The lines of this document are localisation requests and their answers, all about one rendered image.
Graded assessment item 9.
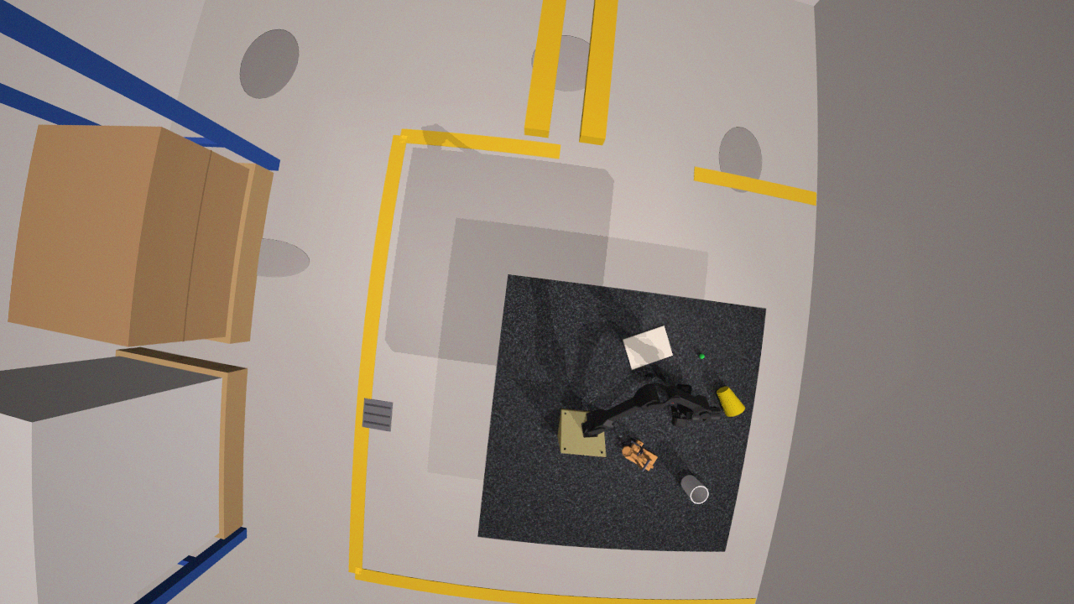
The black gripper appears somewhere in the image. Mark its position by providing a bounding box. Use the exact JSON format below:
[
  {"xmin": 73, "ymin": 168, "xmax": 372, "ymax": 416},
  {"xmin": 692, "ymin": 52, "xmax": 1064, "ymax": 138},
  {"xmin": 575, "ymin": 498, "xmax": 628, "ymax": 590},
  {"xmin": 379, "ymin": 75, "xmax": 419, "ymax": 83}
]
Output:
[{"xmin": 671, "ymin": 384, "xmax": 691, "ymax": 427}]

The wooden catapult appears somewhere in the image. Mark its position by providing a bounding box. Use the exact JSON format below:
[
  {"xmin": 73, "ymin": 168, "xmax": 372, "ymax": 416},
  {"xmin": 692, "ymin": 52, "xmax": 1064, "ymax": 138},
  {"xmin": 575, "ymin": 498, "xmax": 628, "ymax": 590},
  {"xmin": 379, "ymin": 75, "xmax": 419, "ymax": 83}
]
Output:
[{"xmin": 622, "ymin": 440, "xmax": 658, "ymax": 471}]

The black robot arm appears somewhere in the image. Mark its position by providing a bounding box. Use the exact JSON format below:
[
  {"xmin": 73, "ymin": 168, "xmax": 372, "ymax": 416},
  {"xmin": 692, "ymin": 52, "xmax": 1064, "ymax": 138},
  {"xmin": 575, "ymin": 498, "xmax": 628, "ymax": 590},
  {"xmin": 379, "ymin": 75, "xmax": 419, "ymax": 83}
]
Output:
[{"xmin": 581, "ymin": 383, "xmax": 721, "ymax": 438}]

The white cup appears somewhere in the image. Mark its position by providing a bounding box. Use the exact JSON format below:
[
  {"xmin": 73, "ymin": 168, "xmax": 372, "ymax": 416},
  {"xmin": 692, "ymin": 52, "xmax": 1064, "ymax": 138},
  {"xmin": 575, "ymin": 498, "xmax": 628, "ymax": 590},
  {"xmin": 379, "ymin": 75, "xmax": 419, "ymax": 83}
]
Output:
[{"xmin": 680, "ymin": 475, "xmax": 709, "ymax": 504}]

